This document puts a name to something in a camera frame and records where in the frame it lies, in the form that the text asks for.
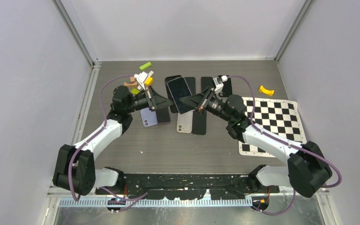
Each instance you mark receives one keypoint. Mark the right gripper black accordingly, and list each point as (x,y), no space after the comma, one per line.
(197,101)

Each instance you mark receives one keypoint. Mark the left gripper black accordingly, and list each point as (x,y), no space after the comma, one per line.
(155,101)

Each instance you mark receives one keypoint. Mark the black phone from lilac case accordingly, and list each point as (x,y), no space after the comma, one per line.
(163,116)

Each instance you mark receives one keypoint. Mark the black phone with dark frame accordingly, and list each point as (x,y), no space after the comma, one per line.
(191,82)

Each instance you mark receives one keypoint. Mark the black phone from beige case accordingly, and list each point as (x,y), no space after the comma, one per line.
(199,123)

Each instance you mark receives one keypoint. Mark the dark blue phone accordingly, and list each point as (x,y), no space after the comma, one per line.
(179,88)

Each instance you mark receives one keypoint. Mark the purple phone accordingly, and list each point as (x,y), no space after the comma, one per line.
(206,83)

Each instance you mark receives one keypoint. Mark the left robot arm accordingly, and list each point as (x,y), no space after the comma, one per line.
(75,167)

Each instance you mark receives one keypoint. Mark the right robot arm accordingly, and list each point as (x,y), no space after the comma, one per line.
(306,170)

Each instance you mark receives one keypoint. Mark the light green flat brick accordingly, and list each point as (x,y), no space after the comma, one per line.
(135,91)

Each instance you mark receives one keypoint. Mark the brown arch block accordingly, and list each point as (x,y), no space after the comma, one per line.
(131,84)

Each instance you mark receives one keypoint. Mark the green lego brick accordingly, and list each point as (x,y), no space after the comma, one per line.
(145,66)

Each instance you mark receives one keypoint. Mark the yellow curved block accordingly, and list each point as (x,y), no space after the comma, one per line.
(265,91)

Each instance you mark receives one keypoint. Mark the checkerboard mat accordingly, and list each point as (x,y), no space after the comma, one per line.
(278,116)

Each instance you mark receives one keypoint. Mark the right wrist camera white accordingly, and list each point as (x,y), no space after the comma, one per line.
(219,83)

